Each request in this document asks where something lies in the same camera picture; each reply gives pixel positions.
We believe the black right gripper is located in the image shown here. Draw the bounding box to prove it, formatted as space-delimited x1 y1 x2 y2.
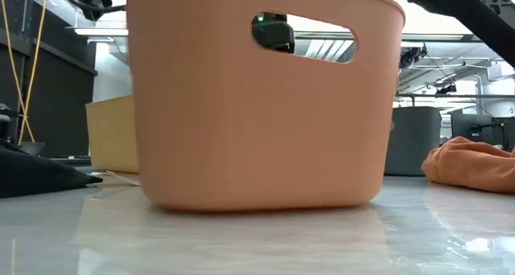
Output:
250 11 297 55

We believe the salmon orange plastic bin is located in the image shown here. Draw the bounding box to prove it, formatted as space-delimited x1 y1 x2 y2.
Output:
125 0 406 212

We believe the teal blue plastic bin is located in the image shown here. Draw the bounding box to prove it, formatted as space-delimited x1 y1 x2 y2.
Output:
384 105 443 177

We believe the pale yellow plastic bin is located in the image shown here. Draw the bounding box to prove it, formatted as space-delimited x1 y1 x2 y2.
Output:
84 94 140 174

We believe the black ceiling device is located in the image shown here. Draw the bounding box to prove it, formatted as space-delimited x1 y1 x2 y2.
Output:
400 45 427 69

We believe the ceiling light bar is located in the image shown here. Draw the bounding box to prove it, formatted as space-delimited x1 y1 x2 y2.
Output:
73 25 130 38

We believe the white plastic table sheet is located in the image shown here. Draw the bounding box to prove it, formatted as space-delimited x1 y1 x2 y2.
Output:
0 166 515 275

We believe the black background monitor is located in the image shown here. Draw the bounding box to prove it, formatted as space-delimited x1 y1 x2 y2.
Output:
450 109 515 151

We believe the orange cloth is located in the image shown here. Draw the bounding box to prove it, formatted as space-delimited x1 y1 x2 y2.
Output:
420 135 515 195

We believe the black cloth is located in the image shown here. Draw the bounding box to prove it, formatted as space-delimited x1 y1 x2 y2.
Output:
0 137 105 200

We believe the yellow cable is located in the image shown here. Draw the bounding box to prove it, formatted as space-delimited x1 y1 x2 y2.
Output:
0 0 50 147

